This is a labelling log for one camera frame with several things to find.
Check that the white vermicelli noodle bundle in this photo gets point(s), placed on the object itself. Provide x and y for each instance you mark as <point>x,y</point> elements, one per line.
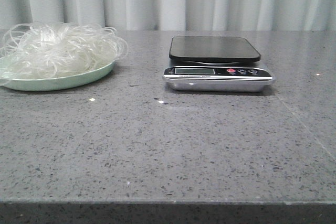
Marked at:
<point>42,51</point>

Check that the black and silver kitchen scale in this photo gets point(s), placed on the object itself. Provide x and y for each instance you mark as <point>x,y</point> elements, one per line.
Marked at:
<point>215,63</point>

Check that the white pleated curtain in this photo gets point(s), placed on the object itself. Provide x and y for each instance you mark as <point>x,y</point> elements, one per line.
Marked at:
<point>176,14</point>

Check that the mint green round plate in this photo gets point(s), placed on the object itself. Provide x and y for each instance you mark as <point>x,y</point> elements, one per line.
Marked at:
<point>61,82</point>

